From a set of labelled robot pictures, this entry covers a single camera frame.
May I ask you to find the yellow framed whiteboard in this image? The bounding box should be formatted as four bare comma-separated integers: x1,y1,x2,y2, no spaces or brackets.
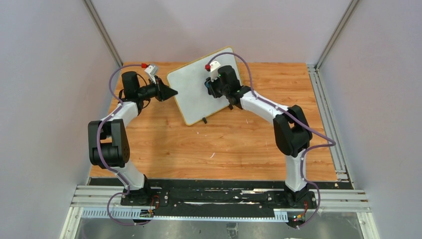
167,46,243,125

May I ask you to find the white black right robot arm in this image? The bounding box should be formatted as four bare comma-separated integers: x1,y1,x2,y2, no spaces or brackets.
205,61,312,202

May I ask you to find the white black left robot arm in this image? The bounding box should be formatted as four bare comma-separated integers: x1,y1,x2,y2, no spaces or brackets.
88,71,178,199

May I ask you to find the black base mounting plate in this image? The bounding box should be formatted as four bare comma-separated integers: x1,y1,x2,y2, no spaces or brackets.
120,179,318,211

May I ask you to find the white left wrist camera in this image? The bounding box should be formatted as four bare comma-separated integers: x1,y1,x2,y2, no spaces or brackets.
144,64,159,84

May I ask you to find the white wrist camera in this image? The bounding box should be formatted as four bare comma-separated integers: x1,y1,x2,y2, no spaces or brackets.
205,61,221,81
144,64,159,84

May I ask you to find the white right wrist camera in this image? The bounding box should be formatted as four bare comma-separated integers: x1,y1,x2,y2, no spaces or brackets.
205,61,221,81

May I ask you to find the metal wire board stand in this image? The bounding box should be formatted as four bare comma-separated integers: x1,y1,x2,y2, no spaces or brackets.
202,105,233,124

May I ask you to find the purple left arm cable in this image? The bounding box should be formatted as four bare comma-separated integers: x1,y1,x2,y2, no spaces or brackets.
96,63,156,227

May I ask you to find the aluminium frame rail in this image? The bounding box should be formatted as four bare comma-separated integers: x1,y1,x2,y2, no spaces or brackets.
307,64,348,181

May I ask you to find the slotted cable duct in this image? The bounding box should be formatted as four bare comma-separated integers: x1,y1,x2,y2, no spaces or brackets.
81,208,289,223

